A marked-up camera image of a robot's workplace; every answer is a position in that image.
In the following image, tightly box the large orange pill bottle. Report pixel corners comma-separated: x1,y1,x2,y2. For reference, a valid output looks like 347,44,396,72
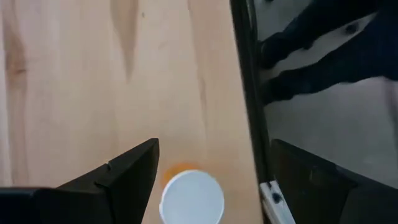
158,161,225,224

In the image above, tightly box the black chair base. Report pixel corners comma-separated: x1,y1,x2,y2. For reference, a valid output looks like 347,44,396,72
259,0,398,105

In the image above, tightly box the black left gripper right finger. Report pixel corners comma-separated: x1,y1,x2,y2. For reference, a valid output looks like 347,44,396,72
270,138,398,224

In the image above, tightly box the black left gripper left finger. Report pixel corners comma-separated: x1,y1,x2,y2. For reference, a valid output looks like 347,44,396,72
0,138,160,224

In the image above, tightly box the silver metal bracket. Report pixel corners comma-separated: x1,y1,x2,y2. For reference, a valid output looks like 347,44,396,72
259,180,296,224

